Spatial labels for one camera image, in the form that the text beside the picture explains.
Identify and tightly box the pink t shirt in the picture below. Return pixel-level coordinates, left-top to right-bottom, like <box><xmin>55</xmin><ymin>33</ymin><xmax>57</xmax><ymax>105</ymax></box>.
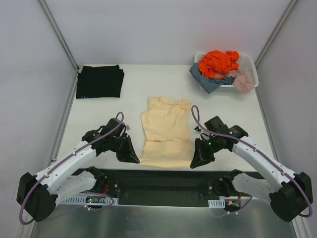
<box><xmin>227</xmin><ymin>70</ymin><xmax>255</xmax><ymax>94</ymax></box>

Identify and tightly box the grey blue t shirt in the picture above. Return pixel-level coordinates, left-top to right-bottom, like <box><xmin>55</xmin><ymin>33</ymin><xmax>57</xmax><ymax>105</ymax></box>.
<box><xmin>189</xmin><ymin>63</ymin><xmax>234</xmax><ymax>94</ymax></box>

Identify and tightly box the cream yellow t shirt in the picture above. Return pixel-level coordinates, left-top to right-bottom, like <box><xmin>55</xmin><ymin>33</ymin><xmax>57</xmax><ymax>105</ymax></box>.
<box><xmin>139</xmin><ymin>97</ymin><xmax>195</xmax><ymax>169</ymax></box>

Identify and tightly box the white cable duct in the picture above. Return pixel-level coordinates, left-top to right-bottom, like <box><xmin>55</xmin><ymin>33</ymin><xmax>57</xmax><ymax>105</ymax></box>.
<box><xmin>208</xmin><ymin>199</ymin><xmax>225</xmax><ymax>209</ymax></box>
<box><xmin>61</xmin><ymin>194</ymin><xmax>119</xmax><ymax>207</ymax></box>

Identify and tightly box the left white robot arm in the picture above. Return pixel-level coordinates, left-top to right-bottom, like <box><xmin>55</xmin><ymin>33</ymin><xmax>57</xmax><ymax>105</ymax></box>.
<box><xmin>16</xmin><ymin>118</ymin><xmax>140</xmax><ymax>225</ymax></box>

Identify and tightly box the left white cable duct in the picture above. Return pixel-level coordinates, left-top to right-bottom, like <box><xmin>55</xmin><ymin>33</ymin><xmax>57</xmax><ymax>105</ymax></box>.
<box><xmin>61</xmin><ymin>194</ymin><xmax>119</xmax><ymax>207</ymax></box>

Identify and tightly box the right white cable duct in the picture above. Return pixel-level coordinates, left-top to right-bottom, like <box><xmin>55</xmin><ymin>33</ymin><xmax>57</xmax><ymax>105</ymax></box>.
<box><xmin>208</xmin><ymin>199</ymin><xmax>225</xmax><ymax>209</ymax></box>

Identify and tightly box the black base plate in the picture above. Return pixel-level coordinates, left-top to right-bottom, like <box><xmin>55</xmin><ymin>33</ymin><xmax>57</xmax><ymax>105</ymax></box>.
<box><xmin>76</xmin><ymin>168</ymin><xmax>263</xmax><ymax>206</ymax></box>

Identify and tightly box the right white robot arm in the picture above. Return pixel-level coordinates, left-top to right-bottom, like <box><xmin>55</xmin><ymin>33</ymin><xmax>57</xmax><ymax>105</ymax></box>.
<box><xmin>190</xmin><ymin>116</ymin><xmax>313</xmax><ymax>222</ymax></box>

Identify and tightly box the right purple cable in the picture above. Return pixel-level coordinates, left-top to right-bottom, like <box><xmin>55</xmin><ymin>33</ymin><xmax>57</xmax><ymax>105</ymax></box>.
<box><xmin>191</xmin><ymin>105</ymin><xmax>314</xmax><ymax>218</ymax></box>

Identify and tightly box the white plastic basket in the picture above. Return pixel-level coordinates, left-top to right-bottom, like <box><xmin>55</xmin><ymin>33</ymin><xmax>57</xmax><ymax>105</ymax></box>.
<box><xmin>194</xmin><ymin>52</ymin><xmax>259</xmax><ymax>91</ymax></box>

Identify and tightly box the folded black t shirt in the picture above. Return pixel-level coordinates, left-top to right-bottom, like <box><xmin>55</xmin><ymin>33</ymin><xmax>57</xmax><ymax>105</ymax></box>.
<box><xmin>76</xmin><ymin>65</ymin><xmax>124</xmax><ymax>99</ymax></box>

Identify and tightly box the orange t shirt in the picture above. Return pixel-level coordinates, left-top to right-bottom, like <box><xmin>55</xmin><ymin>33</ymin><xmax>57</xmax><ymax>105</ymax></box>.
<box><xmin>198</xmin><ymin>50</ymin><xmax>240</xmax><ymax>80</ymax></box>

